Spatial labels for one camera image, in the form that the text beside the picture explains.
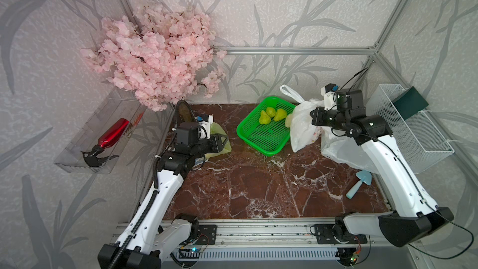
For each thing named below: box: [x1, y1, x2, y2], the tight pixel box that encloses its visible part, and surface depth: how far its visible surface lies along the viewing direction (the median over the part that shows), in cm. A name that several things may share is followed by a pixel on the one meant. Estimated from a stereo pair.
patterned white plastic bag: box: [280, 84, 325, 153], surface depth 76 cm
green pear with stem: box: [258, 110, 272, 125], surface depth 109 cm
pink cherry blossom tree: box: [80, 0, 228, 112], surface depth 74 cm
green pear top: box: [273, 108, 287, 122], surface depth 111 cm
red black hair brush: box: [80, 112, 145, 167], surface depth 64 cm
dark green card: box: [392, 85, 429, 121], surface depth 73 cm
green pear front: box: [265, 106, 276, 118], surface depth 112 cm
